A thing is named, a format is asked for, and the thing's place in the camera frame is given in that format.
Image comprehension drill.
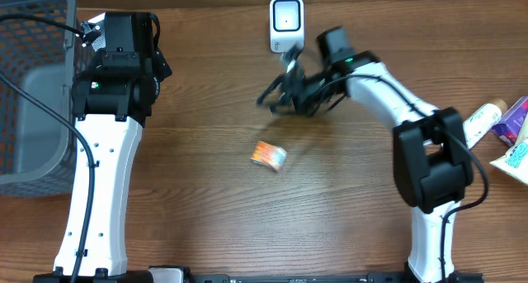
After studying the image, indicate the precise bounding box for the small orange box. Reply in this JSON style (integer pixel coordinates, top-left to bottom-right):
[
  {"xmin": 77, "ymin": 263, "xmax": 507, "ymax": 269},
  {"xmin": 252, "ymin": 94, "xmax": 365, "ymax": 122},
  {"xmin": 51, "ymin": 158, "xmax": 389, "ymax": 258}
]
[{"xmin": 251, "ymin": 141, "xmax": 287, "ymax": 172}]

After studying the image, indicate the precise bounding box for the white floral tube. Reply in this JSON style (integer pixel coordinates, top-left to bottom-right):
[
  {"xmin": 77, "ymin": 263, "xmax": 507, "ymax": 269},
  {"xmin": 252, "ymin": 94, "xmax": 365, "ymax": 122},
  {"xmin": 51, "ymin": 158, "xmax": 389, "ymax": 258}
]
[{"xmin": 463, "ymin": 98, "xmax": 507, "ymax": 149}]

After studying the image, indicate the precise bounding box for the red purple snack packet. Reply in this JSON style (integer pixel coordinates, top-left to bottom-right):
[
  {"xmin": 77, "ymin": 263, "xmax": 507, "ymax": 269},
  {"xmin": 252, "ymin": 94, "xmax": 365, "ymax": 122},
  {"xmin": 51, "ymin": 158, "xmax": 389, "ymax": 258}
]
[{"xmin": 492, "ymin": 96, "xmax": 528, "ymax": 147}]

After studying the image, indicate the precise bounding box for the gold wet wipes pack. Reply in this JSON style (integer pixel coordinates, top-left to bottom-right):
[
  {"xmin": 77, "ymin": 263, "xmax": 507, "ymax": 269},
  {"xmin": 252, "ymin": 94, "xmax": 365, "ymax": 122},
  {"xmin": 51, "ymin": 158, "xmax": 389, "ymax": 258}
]
[{"xmin": 490, "ymin": 139, "xmax": 528, "ymax": 185}]

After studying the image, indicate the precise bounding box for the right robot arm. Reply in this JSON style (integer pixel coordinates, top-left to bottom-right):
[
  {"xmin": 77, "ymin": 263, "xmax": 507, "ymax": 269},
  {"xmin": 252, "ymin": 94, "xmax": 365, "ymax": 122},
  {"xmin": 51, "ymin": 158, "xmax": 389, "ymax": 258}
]
[{"xmin": 257, "ymin": 26, "xmax": 474, "ymax": 282}]

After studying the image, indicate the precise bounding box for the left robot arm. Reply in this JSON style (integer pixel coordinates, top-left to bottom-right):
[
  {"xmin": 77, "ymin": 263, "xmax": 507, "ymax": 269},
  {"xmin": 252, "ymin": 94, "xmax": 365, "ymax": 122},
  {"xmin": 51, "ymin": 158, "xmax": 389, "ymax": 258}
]
[{"xmin": 33, "ymin": 12, "xmax": 183, "ymax": 282}]

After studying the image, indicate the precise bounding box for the white barcode scanner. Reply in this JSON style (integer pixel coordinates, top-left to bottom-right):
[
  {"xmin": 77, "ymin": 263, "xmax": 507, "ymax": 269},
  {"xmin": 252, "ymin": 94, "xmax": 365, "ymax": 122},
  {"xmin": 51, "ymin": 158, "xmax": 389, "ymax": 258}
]
[{"xmin": 269, "ymin": 0, "xmax": 304, "ymax": 54}]

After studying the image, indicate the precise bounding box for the grey plastic mesh basket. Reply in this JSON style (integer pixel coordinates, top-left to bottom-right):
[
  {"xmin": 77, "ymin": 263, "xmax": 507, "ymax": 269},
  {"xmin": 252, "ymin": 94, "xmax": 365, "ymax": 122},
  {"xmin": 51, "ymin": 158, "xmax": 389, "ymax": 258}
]
[{"xmin": 1, "ymin": 0, "xmax": 92, "ymax": 197}]

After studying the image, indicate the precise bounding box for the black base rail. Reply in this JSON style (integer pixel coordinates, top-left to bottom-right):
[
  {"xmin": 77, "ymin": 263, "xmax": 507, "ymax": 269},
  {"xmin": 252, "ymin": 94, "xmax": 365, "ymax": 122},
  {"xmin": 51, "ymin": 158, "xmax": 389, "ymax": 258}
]
[{"xmin": 121, "ymin": 266, "xmax": 486, "ymax": 283}]

